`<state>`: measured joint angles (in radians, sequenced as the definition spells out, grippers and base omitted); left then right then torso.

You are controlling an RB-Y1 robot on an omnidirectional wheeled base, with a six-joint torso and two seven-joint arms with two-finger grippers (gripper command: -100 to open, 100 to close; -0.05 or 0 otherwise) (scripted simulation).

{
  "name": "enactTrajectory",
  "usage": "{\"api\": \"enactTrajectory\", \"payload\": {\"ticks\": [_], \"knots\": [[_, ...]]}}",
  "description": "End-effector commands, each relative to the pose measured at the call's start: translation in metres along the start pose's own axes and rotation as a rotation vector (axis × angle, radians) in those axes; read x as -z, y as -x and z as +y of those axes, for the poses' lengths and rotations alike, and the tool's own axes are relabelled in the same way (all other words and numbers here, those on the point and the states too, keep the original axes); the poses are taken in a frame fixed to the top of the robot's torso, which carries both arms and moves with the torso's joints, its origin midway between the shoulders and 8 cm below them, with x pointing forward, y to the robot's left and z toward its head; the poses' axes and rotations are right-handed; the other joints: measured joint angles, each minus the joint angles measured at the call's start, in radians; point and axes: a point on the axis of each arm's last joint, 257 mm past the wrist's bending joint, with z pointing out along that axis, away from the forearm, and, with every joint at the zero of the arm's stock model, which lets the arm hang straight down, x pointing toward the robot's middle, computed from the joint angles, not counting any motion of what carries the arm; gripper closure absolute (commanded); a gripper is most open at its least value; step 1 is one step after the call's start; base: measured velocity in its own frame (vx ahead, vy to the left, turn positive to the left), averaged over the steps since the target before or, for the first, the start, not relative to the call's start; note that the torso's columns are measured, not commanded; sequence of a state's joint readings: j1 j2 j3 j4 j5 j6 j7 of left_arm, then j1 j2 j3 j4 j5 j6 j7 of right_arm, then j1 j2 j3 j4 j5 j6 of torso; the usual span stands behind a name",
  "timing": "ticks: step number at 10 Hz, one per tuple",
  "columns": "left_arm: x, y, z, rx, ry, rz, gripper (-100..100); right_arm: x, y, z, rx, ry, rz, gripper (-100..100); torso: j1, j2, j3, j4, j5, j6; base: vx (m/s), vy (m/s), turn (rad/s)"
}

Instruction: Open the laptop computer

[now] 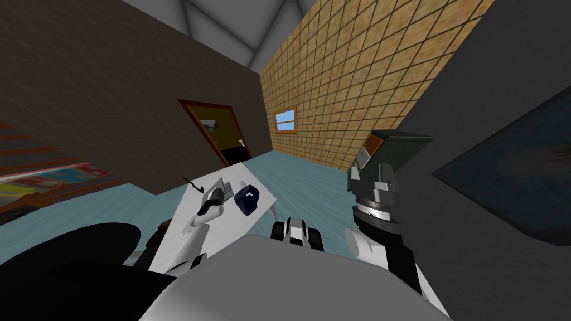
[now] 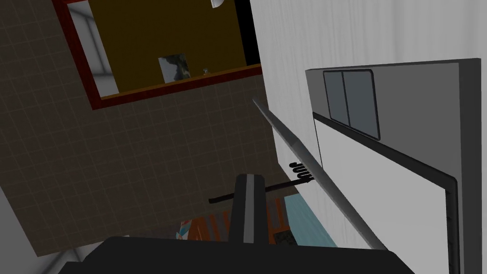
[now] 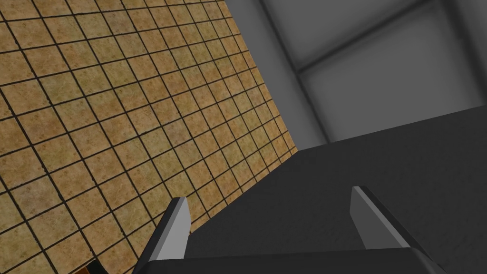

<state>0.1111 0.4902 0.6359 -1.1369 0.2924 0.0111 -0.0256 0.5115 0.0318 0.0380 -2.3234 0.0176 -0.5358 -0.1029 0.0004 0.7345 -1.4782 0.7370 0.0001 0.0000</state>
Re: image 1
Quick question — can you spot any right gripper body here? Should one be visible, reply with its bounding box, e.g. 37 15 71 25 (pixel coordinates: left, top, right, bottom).
347 163 401 204

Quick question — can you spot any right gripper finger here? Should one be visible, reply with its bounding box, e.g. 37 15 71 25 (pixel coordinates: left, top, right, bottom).
378 163 396 184
350 145 372 181

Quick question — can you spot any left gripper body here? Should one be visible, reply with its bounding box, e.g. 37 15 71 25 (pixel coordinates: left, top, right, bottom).
207 187 226 207

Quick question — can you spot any dark blue mug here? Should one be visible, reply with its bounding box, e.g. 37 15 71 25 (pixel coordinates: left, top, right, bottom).
234 184 262 217

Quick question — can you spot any dark grey cabinet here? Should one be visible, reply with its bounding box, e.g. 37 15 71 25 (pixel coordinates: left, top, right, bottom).
356 129 435 180

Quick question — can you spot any white table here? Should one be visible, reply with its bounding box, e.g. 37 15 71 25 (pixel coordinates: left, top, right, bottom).
148 162 278 275

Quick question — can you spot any dark red framed door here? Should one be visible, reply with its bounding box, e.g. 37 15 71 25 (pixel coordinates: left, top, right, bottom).
178 99 253 168

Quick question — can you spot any wooden framed window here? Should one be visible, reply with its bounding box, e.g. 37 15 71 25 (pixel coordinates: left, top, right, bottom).
274 106 298 134

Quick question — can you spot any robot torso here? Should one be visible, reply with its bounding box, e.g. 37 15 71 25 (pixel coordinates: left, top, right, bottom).
139 217 451 321

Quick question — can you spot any brown bookshelf with books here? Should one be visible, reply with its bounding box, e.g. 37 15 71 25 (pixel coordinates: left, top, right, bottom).
0 120 127 226

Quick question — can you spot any dark blue wall picture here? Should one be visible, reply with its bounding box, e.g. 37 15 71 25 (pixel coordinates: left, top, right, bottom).
431 84 571 247

